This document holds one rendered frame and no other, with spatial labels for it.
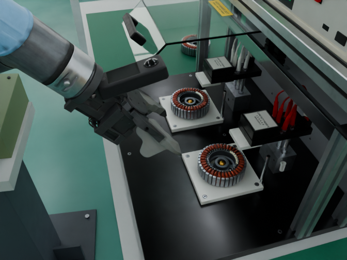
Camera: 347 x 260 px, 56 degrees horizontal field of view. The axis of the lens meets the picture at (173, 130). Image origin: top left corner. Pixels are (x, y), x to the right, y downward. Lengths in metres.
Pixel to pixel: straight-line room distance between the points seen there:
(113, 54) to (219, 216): 0.79
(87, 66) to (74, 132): 1.61
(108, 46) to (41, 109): 1.11
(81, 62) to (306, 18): 0.39
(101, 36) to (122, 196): 0.81
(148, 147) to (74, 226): 1.12
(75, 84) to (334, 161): 0.41
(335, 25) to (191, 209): 0.45
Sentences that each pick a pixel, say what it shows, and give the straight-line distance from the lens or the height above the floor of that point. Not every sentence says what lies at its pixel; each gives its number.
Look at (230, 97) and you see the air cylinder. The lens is 0.97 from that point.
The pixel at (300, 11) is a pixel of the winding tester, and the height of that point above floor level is 1.14.
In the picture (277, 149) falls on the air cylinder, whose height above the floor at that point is 0.82.
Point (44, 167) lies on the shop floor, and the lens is 1.95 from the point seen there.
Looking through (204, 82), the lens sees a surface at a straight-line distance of 0.88.
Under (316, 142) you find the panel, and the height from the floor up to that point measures 0.81.
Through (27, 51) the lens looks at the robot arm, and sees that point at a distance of 0.48.
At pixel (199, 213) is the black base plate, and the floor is 0.77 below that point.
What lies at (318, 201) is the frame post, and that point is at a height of 0.90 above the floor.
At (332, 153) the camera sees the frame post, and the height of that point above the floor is 1.00.
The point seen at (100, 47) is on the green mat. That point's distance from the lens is 1.34.
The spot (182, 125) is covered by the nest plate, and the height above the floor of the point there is 0.78.
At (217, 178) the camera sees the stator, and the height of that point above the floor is 0.81.
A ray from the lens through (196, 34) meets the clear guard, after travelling 0.71.
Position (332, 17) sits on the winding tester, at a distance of 0.60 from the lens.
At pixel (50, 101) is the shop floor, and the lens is 2.40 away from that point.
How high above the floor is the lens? 1.38
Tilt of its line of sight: 43 degrees down
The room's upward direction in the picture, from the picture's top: straight up
